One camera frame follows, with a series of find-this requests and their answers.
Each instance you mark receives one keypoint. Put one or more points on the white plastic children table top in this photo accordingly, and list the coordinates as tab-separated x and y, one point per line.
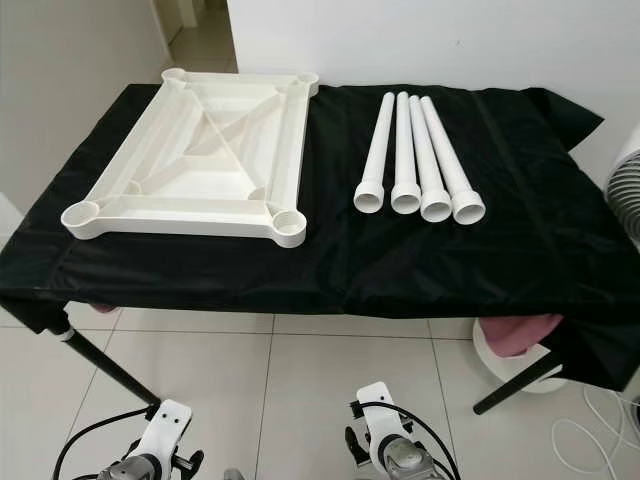
210	160

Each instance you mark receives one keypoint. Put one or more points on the white round stool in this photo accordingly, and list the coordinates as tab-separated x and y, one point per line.
490	365

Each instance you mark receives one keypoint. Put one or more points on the black tablecloth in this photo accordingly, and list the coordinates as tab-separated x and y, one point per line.
410	270

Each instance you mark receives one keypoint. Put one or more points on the pink cushion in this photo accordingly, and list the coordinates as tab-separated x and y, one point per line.
520	335

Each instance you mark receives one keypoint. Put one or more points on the white round fan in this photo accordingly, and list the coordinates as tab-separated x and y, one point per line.
628	200

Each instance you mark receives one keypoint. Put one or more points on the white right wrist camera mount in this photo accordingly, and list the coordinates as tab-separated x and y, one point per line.
382	415

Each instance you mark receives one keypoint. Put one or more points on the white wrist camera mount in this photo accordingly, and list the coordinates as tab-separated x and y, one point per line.
165	425
382	415

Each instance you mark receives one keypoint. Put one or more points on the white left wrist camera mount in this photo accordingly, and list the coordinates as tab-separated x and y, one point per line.
165	425

